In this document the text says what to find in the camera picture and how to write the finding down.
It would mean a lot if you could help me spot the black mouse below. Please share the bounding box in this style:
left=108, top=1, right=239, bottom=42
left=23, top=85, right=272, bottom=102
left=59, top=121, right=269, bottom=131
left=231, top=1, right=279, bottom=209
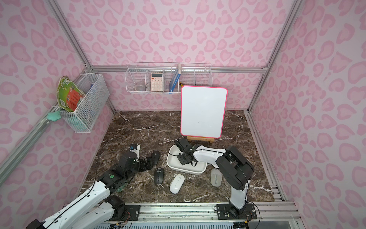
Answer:
left=154, top=168, right=165, bottom=185
left=150, top=151, right=161, bottom=167

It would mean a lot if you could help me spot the white storage box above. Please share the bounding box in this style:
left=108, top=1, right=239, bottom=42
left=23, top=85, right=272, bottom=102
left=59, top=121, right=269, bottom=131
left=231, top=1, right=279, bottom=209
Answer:
left=166, top=145, right=207, bottom=175

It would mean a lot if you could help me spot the white computer mouse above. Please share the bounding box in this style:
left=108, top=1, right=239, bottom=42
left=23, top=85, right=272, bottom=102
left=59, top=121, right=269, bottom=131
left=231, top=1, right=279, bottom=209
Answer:
left=170, top=174, right=185, bottom=194

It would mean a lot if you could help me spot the grey white mouse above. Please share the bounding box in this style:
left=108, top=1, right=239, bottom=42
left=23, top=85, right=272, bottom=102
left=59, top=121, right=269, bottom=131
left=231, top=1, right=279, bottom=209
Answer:
left=210, top=169, right=222, bottom=187

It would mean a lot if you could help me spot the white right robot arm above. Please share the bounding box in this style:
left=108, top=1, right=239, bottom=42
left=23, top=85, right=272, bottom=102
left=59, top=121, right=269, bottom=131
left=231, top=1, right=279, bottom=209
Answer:
left=174, top=138, right=254, bottom=215

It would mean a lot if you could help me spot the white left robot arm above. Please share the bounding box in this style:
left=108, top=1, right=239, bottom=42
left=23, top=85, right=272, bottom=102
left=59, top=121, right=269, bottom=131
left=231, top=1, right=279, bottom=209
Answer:
left=27, top=144, right=161, bottom=229

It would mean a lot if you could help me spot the wooden easel stand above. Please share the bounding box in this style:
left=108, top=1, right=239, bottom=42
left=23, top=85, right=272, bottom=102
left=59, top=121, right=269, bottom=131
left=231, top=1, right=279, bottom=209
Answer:
left=186, top=136, right=215, bottom=143

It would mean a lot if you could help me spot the green alarm clock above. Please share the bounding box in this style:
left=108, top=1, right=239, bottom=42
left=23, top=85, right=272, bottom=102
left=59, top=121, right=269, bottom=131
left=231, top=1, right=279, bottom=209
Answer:
left=116, top=183, right=127, bottom=192

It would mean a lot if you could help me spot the pink framed whiteboard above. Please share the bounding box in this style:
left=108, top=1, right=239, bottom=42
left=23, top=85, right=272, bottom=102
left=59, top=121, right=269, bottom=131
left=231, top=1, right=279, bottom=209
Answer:
left=181, top=85, right=228, bottom=139

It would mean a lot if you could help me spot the white mesh side basket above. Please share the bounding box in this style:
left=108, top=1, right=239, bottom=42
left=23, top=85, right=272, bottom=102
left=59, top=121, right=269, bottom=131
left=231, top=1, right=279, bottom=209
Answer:
left=60, top=73, right=110, bottom=133

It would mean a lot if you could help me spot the clear glass cup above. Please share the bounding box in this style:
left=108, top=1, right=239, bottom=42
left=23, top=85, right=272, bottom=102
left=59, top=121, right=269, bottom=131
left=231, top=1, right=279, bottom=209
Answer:
left=135, top=82, right=146, bottom=92

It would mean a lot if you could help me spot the blue book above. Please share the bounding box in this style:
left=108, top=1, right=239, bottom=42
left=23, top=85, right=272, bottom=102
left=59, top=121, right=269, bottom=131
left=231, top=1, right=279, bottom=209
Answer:
left=169, top=64, right=181, bottom=92

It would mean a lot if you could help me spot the white pink calculator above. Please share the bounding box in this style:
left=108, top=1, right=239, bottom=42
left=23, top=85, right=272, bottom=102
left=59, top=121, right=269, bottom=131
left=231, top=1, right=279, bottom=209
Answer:
left=150, top=73, right=164, bottom=92

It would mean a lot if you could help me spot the green red snack bag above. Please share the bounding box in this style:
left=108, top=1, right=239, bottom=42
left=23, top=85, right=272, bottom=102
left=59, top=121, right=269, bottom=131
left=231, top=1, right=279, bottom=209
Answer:
left=57, top=76, right=85, bottom=112

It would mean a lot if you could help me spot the white wire wall shelf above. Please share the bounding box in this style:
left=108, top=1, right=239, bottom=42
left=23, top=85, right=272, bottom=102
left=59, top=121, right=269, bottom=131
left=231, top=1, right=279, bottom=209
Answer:
left=125, top=62, right=213, bottom=94

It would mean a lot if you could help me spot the aluminium frame rail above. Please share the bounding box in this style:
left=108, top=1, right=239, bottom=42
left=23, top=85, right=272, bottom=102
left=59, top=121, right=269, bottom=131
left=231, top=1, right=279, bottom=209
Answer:
left=91, top=65, right=269, bottom=74

